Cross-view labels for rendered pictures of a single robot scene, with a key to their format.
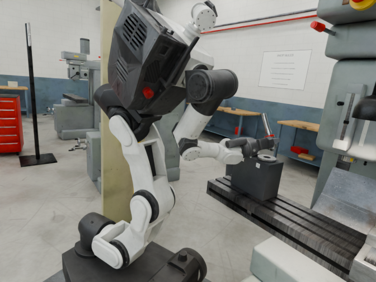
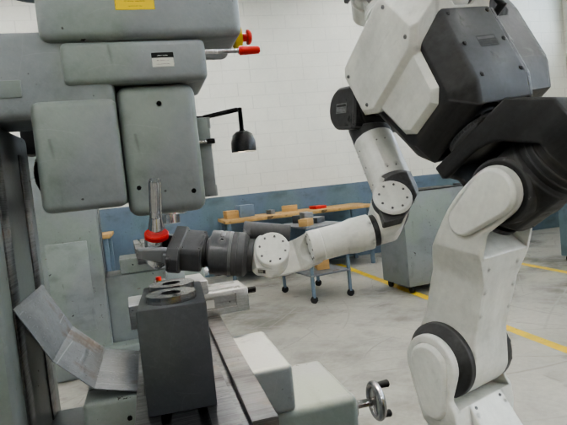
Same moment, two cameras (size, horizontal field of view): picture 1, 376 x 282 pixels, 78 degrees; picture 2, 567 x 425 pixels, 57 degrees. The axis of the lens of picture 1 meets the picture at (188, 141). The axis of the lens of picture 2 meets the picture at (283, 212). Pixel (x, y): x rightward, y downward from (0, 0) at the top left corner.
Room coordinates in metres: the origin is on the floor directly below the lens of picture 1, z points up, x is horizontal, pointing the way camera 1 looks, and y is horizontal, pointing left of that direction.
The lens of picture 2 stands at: (1.95, 0.25, 1.37)
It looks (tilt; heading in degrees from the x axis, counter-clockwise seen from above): 4 degrees down; 205
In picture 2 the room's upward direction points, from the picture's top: 6 degrees counter-clockwise
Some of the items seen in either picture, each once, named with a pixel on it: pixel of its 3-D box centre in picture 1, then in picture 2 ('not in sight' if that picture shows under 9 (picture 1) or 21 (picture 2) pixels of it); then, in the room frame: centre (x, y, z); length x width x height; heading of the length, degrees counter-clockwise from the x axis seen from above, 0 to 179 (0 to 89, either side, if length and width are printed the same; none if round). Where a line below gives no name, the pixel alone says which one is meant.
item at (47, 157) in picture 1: (33, 96); not in sight; (3.66, 2.49, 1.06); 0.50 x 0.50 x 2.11; 39
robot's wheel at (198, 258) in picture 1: (189, 266); not in sight; (1.10, -0.07, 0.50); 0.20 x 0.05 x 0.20; 59
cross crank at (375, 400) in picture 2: not in sight; (364, 402); (0.51, -0.21, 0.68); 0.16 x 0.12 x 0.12; 129
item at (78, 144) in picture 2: not in sight; (84, 158); (0.94, -0.75, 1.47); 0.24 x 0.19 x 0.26; 39
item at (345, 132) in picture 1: (349, 117); (205, 157); (0.75, -0.51, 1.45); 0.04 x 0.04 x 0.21; 39
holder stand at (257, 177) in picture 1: (255, 172); (176, 338); (1.15, -0.37, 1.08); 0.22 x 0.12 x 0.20; 36
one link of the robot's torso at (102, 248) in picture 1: (120, 243); not in sight; (1.01, 0.30, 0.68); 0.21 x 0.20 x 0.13; 59
